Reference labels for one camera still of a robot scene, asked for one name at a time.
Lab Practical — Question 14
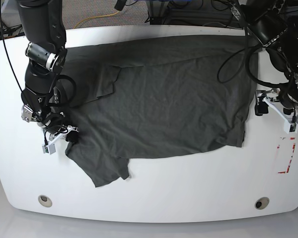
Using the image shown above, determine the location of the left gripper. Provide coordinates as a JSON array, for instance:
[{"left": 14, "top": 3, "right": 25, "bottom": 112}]
[{"left": 254, "top": 89, "right": 296, "bottom": 117}]

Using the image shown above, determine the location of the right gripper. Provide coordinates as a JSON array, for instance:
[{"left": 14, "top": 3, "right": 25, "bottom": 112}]
[{"left": 46, "top": 119, "right": 79, "bottom": 143}]

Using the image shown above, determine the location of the dark grey T-shirt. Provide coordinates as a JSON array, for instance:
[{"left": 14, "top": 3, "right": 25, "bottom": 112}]
[{"left": 63, "top": 35, "right": 256, "bottom": 187}]

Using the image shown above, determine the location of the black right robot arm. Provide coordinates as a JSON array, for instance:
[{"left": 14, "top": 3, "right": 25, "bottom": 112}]
[{"left": 17, "top": 0, "right": 78, "bottom": 143}]

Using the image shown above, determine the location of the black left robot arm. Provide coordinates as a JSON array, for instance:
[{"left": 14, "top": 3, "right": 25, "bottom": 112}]
[{"left": 236, "top": 0, "right": 298, "bottom": 115}]

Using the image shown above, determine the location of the red tape rectangle marking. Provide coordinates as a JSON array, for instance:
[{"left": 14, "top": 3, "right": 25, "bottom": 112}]
[{"left": 274, "top": 136, "right": 296, "bottom": 174}]

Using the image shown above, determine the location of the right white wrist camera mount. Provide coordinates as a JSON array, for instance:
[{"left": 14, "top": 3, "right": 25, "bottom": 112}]
[{"left": 42, "top": 128, "right": 65, "bottom": 155}]

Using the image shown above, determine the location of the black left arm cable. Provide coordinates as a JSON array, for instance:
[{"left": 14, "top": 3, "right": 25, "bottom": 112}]
[{"left": 217, "top": 0, "right": 289, "bottom": 88}]

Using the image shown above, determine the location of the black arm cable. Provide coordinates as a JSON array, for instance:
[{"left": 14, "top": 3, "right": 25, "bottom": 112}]
[
  {"left": 48, "top": 75, "right": 77, "bottom": 107},
  {"left": 217, "top": 0, "right": 289, "bottom": 88}
]

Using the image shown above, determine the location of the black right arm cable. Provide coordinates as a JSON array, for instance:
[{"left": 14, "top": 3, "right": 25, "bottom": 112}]
[{"left": 48, "top": 75, "right": 77, "bottom": 107}]

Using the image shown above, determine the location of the left table cable grommet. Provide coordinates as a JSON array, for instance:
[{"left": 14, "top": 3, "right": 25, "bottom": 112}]
[{"left": 38, "top": 195, "right": 53, "bottom": 208}]

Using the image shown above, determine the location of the table cable grommet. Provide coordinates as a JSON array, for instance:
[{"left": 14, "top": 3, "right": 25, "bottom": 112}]
[
  {"left": 255, "top": 197, "right": 270, "bottom": 210},
  {"left": 38, "top": 195, "right": 53, "bottom": 208}
]

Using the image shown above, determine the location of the right table cable grommet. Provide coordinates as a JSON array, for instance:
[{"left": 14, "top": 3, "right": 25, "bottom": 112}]
[{"left": 255, "top": 197, "right": 270, "bottom": 210}]

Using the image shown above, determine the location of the yellow cable on floor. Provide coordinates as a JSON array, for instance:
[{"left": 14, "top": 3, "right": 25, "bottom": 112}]
[{"left": 74, "top": 9, "right": 120, "bottom": 29}]

